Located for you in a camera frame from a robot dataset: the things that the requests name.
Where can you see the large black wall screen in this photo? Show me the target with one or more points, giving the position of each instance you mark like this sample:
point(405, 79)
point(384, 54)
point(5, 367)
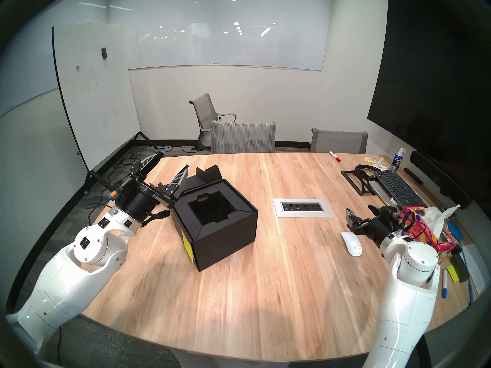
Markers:
point(429, 83)

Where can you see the white computer mouse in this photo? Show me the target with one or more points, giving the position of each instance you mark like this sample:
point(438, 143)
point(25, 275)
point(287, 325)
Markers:
point(352, 243)

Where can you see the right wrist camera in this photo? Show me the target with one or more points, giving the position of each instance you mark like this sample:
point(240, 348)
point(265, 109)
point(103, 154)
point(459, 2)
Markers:
point(391, 214)

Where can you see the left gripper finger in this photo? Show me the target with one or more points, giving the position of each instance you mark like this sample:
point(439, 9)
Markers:
point(144, 166)
point(174, 187)

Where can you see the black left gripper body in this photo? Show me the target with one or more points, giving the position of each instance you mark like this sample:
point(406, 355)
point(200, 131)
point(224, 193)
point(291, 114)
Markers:
point(138, 200)

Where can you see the black folding laptop stand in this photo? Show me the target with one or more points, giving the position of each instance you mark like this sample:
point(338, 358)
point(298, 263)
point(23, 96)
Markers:
point(363, 181)

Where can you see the grey office chair with armrests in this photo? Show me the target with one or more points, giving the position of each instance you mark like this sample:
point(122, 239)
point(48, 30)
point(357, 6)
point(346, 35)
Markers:
point(203, 110)

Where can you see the white tissue sheet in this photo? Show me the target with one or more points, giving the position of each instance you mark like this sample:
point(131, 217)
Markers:
point(435, 217)

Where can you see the white paper sheet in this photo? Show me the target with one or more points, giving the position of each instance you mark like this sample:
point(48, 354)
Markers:
point(477, 267)

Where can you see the mobile whiteboard on stand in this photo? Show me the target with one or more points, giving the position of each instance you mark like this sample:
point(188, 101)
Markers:
point(96, 102)

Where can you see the red capped whiteboard marker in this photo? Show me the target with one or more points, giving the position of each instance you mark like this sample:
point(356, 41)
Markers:
point(334, 156)

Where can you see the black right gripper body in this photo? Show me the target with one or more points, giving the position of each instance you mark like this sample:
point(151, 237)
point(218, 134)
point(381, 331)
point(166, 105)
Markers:
point(378, 227)

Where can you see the black keyboard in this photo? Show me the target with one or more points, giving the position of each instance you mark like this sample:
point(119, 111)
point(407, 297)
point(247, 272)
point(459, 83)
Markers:
point(397, 187)

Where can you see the crumpled white tissue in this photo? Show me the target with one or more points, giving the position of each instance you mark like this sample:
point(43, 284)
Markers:
point(381, 163)

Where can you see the blue capped whiteboard marker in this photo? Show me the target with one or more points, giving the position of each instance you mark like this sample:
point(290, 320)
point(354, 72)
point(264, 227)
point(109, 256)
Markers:
point(445, 285)

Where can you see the whiteboard cleaner spray bottle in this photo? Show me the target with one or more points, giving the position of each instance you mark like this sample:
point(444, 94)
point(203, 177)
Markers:
point(396, 164)

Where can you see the black cardboard box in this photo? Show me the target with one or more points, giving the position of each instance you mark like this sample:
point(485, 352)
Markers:
point(230, 233)

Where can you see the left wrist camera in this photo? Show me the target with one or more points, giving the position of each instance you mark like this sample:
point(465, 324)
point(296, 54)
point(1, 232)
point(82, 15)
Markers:
point(114, 194)

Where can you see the silver table power outlet panel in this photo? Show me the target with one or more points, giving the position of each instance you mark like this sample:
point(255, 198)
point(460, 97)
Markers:
point(303, 207)

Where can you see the black video conference bar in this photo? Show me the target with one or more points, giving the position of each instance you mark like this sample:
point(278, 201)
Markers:
point(441, 179)

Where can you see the black felt board eraser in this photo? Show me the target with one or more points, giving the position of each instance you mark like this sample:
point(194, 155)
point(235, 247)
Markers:
point(460, 267)

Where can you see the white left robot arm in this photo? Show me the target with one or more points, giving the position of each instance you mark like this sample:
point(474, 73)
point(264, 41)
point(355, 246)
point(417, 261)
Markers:
point(69, 279)

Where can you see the grey mesh office chair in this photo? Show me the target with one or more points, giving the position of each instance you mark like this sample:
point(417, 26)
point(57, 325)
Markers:
point(243, 137)
point(339, 141)

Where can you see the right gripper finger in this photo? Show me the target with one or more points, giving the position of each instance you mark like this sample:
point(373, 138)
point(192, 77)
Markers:
point(355, 221)
point(376, 212)

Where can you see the large neon yellow sticky sheet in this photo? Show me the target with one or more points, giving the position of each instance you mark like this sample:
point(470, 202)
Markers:
point(188, 248)

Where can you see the yellow sticky note pad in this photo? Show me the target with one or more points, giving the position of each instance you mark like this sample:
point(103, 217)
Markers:
point(452, 273)

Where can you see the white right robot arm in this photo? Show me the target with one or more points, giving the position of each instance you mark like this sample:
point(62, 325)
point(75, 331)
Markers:
point(406, 294)

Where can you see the large wall glass whiteboard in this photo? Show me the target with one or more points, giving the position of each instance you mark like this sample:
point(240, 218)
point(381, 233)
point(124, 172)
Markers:
point(230, 45)

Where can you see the red floral tissue box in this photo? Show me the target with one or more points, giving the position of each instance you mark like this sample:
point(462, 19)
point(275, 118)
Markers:
point(441, 246)

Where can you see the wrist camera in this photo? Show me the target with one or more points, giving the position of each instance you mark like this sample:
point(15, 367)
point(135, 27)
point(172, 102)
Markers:
point(114, 194)
point(391, 214)

